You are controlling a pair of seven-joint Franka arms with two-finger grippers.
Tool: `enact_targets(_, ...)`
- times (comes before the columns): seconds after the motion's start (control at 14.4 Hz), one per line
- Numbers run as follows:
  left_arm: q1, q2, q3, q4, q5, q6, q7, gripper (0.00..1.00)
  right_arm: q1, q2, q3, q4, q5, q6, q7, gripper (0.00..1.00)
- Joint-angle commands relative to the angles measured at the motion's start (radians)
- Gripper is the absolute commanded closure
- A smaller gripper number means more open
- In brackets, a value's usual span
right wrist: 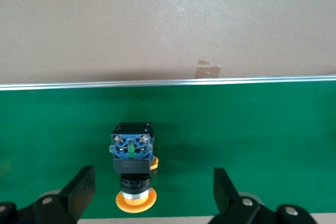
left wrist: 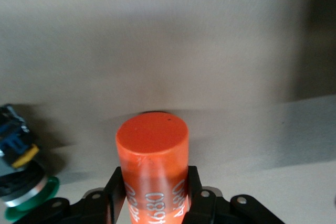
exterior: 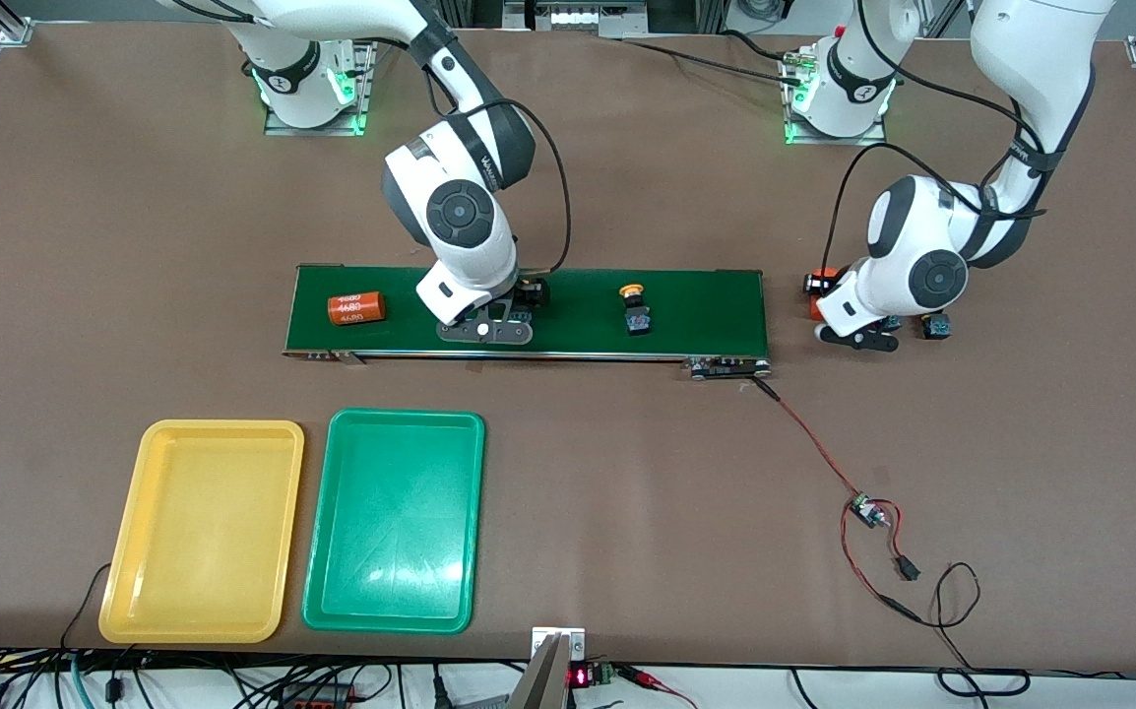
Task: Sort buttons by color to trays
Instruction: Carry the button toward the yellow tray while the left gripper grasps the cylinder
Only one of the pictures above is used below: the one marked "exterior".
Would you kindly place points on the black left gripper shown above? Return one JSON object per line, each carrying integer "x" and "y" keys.
{"x": 891, "y": 322}

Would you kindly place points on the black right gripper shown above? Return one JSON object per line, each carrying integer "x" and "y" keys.
{"x": 532, "y": 292}

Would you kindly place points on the orange cylinder white 4680 print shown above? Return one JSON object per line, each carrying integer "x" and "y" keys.
{"x": 816, "y": 307}
{"x": 356, "y": 309}

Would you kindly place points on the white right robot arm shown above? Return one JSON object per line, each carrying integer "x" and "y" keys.
{"x": 460, "y": 212}

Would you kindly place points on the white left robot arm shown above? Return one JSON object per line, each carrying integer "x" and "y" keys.
{"x": 932, "y": 276}

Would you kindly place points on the green conveyor belt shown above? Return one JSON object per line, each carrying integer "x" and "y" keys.
{"x": 706, "y": 310}

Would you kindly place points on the small speed controller board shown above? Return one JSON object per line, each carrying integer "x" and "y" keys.
{"x": 863, "y": 510}

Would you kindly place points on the green plastic tray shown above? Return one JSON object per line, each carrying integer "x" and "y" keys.
{"x": 396, "y": 522}

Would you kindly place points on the metal equipment rack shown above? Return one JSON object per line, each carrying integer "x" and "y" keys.
{"x": 578, "y": 18}

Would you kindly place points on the small black plug connector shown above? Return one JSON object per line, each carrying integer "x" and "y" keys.
{"x": 909, "y": 568}

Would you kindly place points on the red digit display module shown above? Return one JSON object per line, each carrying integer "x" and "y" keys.
{"x": 580, "y": 676}

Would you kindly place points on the yellow plastic tray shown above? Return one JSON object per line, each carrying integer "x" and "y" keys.
{"x": 199, "y": 532}

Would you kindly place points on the red alligator clip lead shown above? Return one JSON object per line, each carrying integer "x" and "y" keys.
{"x": 642, "y": 676}

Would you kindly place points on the black red power strip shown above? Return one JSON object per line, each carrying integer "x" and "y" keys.
{"x": 317, "y": 701}

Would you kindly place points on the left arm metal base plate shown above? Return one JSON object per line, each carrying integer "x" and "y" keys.
{"x": 873, "y": 138}

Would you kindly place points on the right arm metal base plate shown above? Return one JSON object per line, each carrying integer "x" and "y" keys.
{"x": 366, "y": 98}

